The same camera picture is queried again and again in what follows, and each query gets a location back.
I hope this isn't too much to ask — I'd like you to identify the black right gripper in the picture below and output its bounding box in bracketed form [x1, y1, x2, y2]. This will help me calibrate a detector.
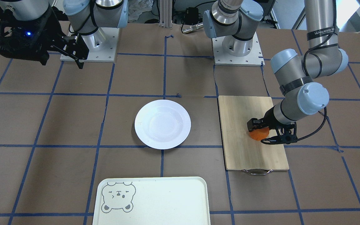
[47, 32, 89, 69]

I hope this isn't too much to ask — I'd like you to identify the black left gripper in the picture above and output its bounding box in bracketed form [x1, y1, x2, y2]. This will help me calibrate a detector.
[247, 108, 298, 145]

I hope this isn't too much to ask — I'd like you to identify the orange fruit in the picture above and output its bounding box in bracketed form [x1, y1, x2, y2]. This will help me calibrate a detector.
[249, 127, 270, 141]

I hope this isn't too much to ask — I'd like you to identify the white ceramic plate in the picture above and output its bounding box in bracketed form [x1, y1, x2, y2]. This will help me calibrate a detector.
[134, 100, 191, 150]

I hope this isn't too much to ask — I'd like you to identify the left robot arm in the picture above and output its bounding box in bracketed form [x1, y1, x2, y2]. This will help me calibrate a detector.
[203, 0, 348, 144]

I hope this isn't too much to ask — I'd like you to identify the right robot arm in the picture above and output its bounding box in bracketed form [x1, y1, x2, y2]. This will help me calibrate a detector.
[0, 0, 128, 69]

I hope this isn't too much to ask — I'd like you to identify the cream bear tray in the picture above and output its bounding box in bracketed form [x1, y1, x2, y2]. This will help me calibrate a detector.
[92, 177, 211, 225]

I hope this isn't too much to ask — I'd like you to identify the bamboo cutting board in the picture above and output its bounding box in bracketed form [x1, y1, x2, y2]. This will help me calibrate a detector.
[218, 95, 290, 176]

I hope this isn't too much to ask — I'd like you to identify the black power adapter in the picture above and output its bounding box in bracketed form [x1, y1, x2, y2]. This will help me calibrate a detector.
[180, 7, 199, 25]

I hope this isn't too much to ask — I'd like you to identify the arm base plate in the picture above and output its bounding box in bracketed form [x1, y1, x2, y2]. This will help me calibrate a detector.
[212, 33, 265, 67]
[60, 27, 120, 63]

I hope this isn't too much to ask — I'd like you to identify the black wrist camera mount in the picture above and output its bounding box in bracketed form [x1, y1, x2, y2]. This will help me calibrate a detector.
[0, 6, 66, 65]

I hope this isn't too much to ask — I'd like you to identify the aluminium frame post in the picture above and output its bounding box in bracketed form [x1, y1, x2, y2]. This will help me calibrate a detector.
[157, 0, 173, 29]

